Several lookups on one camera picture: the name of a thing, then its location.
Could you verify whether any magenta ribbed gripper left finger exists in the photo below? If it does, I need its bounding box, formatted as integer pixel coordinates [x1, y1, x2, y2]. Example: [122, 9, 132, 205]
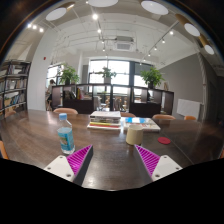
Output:
[44, 145, 93, 186]

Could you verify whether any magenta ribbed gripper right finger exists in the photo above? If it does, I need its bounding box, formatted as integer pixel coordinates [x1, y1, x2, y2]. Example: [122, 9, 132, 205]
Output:
[134, 145, 182, 182]

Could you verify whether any clear plastic water bottle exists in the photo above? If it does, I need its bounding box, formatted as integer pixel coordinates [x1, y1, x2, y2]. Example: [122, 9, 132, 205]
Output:
[57, 113, 75, 154]

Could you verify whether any red round coaster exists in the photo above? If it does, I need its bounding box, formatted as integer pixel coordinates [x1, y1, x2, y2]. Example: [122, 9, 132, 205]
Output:
[158, 137, 171, 145]

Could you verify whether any cream ceramic mug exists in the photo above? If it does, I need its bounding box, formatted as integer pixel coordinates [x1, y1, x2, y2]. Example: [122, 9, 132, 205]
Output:
[126, 125, 143, 145]

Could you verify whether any colourful magazine on table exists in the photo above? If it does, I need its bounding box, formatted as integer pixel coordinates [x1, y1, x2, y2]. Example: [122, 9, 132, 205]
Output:
[123, 117, 161, 132]

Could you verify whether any tan chair back right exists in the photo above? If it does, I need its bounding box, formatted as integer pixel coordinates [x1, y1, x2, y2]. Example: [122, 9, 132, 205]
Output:
[152, 114, 176, 120]

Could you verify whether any tan chair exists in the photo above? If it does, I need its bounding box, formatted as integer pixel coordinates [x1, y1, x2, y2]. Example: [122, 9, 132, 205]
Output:
[53, 108, 78, 115]
[120, 112, 136, 117]
[152, 114, 176, 120]

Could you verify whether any tan chair back left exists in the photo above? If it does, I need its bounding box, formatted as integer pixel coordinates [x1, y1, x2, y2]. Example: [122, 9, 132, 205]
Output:
[53, 108, 78, 115]

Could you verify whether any orange chair far right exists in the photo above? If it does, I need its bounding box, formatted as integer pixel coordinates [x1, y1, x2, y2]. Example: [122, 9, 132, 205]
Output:
[184, 116, 196, 120]

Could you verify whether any stack of books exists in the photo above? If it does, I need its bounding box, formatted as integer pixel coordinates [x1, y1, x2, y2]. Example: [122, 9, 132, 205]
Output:
[88, 111, 121, 130]

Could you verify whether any tan chair back middle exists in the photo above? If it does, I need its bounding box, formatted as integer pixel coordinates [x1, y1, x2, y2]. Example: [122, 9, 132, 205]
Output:
[120, 112, 136, 117]

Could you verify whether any dark low shelf unit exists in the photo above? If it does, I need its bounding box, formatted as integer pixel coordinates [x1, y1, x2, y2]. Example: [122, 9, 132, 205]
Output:
[52, 83, 174, 117]

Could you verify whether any seated person in background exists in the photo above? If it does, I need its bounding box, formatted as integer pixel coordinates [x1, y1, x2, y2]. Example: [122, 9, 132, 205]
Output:
[47, 79, 56, 111]

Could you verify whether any right potted green plant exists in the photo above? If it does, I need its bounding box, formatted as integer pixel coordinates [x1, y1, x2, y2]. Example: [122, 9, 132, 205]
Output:
[140, 67, 164, 89]

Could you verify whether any potted green plant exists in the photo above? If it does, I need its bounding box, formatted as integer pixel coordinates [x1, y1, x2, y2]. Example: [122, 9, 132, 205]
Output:
[59, 64, 80, 85]
[98, 67, 117, 84]
[140, 67, 164, 89]

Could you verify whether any left potted green plant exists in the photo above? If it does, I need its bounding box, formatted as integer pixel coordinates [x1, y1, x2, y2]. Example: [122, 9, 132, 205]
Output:
[59, 64, 80, 85]

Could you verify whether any middle potted green plant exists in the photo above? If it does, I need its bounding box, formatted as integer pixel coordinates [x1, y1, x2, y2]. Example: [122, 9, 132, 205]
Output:
[98, 67, 117, 84]

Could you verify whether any tall bookshelf at left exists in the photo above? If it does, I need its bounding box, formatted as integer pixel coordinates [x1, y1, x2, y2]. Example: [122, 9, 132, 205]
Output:
[0, 60, 31, 119]

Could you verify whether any ceiling air conditioner unit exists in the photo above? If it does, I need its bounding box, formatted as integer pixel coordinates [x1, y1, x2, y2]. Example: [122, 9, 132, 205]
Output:
[114, 36, 134, 51]

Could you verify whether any white board against wall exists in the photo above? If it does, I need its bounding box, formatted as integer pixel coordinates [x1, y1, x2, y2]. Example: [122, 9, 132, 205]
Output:
[177, 99, 201, 118]

